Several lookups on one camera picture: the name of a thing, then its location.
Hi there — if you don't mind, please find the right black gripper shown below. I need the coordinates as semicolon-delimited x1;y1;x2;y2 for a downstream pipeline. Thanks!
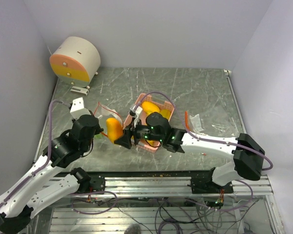
115;117;164;148

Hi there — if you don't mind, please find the green round toy fruit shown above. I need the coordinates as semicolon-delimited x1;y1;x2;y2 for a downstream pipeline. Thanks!
94;133;105;140

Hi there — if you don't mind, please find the yellow toy mango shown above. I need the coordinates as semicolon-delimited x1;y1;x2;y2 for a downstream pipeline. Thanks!
106;117;123;143

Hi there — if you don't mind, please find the clear zip bag red zipper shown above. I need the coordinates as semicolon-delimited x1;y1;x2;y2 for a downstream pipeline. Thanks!
94;102;124;138

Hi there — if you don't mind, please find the pink plastic basket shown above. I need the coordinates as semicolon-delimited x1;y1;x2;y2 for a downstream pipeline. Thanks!
114;101;182;153

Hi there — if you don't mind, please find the yellow starfruit slice toy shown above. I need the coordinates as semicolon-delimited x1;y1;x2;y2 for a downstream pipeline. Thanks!
160;109;171;120

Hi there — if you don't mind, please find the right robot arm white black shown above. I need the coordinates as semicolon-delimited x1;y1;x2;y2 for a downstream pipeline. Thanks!
112;112;265;193

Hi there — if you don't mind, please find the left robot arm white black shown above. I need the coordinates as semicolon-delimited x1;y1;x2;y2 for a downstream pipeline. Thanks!
0;114;103;234

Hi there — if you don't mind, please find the yellow toy banana bunch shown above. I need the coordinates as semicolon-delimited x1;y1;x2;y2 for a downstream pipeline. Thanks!
146;140;159;148

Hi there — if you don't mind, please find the white metal latch piece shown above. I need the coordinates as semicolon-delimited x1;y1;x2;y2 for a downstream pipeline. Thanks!
70;86;89;96

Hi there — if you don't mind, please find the round cream drawer box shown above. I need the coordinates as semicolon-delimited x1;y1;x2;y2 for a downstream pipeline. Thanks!
49;36;101;88

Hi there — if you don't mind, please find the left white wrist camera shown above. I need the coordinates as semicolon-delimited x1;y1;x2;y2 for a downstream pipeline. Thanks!
70;97;93;120

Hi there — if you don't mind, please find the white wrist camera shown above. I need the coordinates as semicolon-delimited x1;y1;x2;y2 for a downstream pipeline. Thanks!
129;104;143;127
70;97;93;120

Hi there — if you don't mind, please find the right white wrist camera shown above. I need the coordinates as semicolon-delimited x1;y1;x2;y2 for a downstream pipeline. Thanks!
129;104;143;127

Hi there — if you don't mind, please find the aluminium mounting rail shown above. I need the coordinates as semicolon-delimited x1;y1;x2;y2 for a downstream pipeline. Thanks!
34;175;274;195

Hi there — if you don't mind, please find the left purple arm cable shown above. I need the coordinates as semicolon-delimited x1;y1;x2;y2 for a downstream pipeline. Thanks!
0;99;73;217

